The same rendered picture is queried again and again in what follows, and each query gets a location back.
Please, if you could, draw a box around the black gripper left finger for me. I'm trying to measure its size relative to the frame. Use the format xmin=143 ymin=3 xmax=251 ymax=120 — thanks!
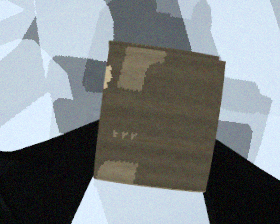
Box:
xmin=0 ymin=119 xmax=99 ymax=224

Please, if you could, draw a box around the tan triangular block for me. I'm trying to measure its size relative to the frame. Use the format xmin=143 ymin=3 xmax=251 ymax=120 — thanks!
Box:
xmin=92 ymin=44 xmax=226 ymax=192
xmin=109 ymin=39 xmax=219 ymax=61

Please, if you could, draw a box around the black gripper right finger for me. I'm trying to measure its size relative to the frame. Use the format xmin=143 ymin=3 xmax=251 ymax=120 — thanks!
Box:
xmin=202 ymin=138 xmax=280 ymax=224

